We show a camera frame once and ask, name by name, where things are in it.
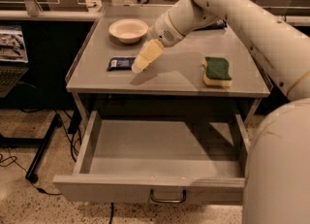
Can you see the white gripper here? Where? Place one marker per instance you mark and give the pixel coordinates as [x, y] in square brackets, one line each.
[162, 30]

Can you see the blue rxbar blueberry bar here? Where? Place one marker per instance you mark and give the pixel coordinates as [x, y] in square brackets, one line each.
[121, 63]

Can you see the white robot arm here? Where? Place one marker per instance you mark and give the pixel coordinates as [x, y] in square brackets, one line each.
[277, 172]

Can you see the grey open top drawer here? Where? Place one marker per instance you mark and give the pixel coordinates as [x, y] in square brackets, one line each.
[120, 161]

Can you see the white bowl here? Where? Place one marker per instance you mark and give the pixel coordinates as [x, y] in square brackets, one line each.
[128, 31]

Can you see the grey cabinet table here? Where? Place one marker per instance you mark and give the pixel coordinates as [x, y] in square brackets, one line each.
[177, 72]

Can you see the green yellow sponge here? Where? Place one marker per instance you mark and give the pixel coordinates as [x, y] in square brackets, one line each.
[216, 72]

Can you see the blue chip bag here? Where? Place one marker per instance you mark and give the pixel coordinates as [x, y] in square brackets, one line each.
[219, 24]

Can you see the laptop computer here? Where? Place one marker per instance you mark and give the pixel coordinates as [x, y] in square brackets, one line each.
[14, 61]

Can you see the black desk leg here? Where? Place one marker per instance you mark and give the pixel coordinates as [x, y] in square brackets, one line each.
[31, 174]

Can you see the metal drawer handle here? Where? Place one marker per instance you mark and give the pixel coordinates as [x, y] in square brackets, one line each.
[161, 197]

